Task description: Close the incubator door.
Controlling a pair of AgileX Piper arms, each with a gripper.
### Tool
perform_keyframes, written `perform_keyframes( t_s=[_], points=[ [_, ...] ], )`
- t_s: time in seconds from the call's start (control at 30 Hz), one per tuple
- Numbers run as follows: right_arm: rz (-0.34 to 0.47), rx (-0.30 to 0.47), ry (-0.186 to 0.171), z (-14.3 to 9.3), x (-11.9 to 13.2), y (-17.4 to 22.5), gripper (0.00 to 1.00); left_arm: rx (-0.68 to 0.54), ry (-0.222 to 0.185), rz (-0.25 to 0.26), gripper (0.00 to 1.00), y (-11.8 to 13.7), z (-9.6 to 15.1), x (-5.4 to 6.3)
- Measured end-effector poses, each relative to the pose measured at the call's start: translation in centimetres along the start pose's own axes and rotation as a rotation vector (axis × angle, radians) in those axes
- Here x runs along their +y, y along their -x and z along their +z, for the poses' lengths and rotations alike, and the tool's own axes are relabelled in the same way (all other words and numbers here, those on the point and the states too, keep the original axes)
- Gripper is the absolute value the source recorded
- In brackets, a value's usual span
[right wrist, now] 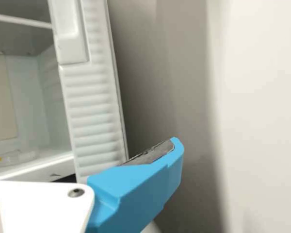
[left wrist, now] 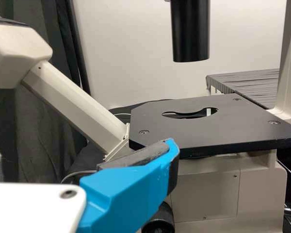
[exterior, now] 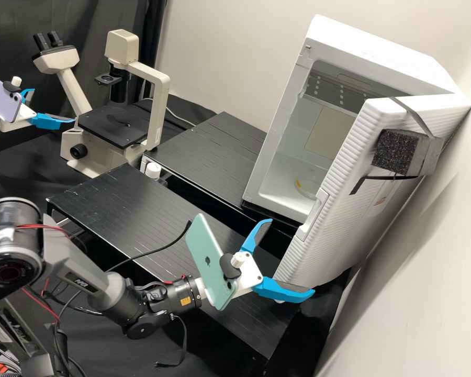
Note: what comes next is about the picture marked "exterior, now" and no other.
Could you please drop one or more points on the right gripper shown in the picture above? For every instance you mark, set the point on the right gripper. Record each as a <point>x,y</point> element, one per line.
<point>253,277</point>

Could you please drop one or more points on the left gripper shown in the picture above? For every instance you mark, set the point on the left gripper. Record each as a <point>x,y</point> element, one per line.
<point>25,114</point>

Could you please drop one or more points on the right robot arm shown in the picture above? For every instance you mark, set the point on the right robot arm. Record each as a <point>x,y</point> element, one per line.
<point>114,290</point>

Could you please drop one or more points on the incubator door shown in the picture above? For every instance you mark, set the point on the incubator door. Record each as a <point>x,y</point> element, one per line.
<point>337,235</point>

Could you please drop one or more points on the white incubator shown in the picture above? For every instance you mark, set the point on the white incubator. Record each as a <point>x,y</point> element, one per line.
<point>377,51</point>

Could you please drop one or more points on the petri dish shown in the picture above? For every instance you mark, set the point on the petri dish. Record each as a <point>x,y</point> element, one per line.
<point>308,188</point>

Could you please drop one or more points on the cream microscope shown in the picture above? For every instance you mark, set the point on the cream microscope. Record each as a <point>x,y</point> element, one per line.
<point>157,98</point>

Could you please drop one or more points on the black platform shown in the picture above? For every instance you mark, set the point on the black platform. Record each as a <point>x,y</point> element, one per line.
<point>212,153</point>
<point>141,204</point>

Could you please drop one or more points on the white-capped bottle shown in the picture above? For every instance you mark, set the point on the white-capped bottle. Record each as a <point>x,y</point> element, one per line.
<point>154,169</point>

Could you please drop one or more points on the left wrist camera phone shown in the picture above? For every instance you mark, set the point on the left wrist camera phone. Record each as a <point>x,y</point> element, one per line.
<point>0,98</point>

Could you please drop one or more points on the wrist camera phone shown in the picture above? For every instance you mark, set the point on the wrist camera phone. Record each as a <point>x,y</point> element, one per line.
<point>204,251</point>
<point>0,98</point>

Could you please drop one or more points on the right wrist camera phone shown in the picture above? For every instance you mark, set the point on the right wrist camera phone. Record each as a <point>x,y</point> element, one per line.
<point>204,251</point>

